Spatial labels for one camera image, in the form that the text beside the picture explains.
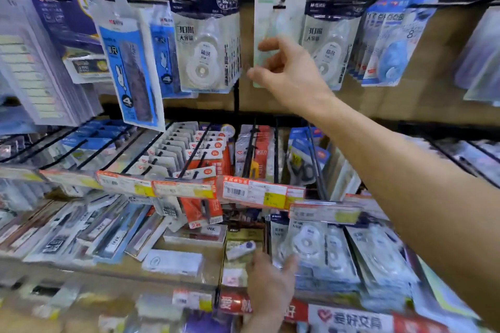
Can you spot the white correction tape packet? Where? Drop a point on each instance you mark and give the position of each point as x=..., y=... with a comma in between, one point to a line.
x=332, y=44

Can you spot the person's right hand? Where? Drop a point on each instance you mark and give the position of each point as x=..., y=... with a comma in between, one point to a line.
x=300, y=79

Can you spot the row of blue white packets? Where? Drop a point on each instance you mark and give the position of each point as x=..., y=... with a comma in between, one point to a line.
x=90, y=141

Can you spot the green correction tape packet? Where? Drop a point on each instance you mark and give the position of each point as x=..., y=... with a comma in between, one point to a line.
x=269, y=20

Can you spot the person's right forearm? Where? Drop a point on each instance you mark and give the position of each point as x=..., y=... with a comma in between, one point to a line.
x=410, y=188

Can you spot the white ink box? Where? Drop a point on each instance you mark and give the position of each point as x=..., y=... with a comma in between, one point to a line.
x=199, y=235

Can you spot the white index tab packet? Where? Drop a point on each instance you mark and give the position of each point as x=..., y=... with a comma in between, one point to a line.
x=35, y=71

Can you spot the gold box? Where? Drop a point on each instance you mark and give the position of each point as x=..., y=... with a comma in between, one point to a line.
x=244, y=233

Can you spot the pile of pen packets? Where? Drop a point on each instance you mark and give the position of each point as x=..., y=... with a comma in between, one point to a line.
x=78, y=231

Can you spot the rows of grey white packets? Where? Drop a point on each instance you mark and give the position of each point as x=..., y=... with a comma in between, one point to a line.
x=476, y=157

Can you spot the row of white correction tapes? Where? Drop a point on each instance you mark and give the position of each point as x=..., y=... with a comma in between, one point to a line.
x=203, y=59

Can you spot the blue scissors packets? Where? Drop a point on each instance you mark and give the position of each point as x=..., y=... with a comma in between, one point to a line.
x=304, y=157

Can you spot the person's left hand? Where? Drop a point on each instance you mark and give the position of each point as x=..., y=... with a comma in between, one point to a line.
x=269, y=290

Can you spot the row of white red packets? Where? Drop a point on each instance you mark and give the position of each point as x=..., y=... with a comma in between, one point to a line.
x=187, y=149

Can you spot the white flat box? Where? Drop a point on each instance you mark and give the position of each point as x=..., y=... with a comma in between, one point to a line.
x=172, y=262

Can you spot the pile of white correction tapes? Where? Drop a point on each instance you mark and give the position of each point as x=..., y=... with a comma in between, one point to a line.
x=308, y=243

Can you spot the bunch of blue correction tapes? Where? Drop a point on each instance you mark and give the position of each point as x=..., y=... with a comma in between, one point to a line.
x=390, y=55

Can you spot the small white blue device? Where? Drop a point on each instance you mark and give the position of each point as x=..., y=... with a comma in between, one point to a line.
x=240, y=250

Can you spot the red shelf label strip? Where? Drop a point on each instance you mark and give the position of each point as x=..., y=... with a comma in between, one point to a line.
x=230, y=303

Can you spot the blue ruler packet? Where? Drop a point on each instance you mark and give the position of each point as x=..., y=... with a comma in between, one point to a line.
x=129, y=79
x=166, y=59

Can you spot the row of orange price tags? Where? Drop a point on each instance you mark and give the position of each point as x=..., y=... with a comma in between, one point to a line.
x=250, y=192

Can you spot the row of white card packets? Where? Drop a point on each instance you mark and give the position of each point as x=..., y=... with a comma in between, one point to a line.
x=343, y=176

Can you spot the dark blue card packet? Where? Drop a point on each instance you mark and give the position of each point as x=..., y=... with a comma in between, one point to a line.
x=78, y=38

